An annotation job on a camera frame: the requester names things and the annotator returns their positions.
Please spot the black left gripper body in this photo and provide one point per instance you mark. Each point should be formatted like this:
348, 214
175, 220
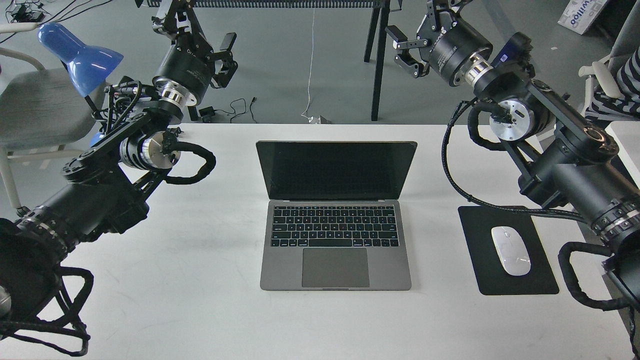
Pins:
191, 64

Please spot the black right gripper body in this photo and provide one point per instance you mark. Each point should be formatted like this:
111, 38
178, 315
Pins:
451, 41

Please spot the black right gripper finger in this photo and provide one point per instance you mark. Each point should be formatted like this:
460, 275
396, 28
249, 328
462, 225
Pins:
400, 40
415, 68

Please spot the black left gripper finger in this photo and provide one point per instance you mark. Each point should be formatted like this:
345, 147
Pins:
228, 41

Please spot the grey laptop computer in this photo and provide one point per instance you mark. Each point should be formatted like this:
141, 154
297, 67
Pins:
334, 220

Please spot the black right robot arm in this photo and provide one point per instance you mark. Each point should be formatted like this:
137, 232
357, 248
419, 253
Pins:
563, 158

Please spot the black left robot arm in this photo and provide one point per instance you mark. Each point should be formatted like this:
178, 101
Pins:
108, 184

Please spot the black table legs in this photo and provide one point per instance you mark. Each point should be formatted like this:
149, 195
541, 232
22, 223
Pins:
377, 31

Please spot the blue desk lamp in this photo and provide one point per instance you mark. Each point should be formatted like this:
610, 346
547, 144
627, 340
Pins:
88, 67

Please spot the white cardboard box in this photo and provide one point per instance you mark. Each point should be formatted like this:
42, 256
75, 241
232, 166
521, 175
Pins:
579, 15

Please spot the grey chair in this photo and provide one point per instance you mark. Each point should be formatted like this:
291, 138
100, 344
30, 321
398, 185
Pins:
40, 113

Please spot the person in striped shirt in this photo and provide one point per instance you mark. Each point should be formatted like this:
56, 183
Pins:
617, 98

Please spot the white computer mouse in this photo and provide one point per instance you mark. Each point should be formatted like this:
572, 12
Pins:
511, 250

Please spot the black mouse pad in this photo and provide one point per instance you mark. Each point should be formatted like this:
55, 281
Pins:
492, 280

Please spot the black power adapter with cable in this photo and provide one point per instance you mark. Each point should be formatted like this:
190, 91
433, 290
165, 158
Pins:
238, 107

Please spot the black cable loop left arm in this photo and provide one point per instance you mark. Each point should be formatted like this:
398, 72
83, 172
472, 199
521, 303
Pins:
203, 160

